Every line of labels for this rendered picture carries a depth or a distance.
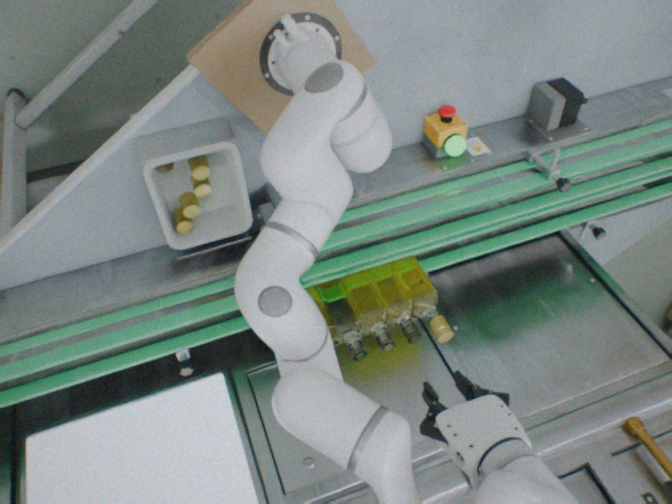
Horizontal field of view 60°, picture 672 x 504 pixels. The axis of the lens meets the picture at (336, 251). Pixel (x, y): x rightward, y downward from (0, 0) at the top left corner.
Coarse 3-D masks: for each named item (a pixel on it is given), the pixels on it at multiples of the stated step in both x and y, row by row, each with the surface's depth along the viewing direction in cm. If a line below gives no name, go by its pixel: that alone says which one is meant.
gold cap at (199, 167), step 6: (198, 156) 110; (204, 156) 112; (192, 162) 110; (198, 162) 109; (204, 162) 110; (192, 168) 109; (198, 168) 109; (204, 168) 109; (192, 174) 109; (198, 174) 109; (204, 174) 110
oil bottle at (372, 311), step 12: (348, 276) 122; (360, 276) 122; (348, 288) 120; (360, 288) 120; (372, 288) 119; (360, 300) 117; (372, 300) 117; (360, 312) 116; (372, 312) 115; (384, 312) 115; (372, 324) 115
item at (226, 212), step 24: (216, 144) 104; (144, 168) 102; (216, 168) 115; (240, 168) 109; (168, 192) 115; (216, 192) 119; (240, 192) 114; (168, 216) 116; (216, 216) 121; (240, 216) 121; (168, 240) 114; (192, 240) 117
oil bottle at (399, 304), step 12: (384, 264) 124; (372, 276) 122; (384, 276) 122; (396, 276) 122; (384, 288) 120; (396, 288) 119; (384, 300) 118; (396, 300) 117; (408, 300) 117; (396, 312) 116; (408, 312) 116; (396, 324) 118
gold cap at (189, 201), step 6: (186, 192) 116; (192, 192) 117; (180, 198) 116; (186, 198) 115; (192, 198) 116; (186, 204) 114; (192, 204) 114; (198, 204) 115; (186, 210) 114; (192, 210) 115; (198, 210) 115; (186, 216) 115; (192, 216) 116
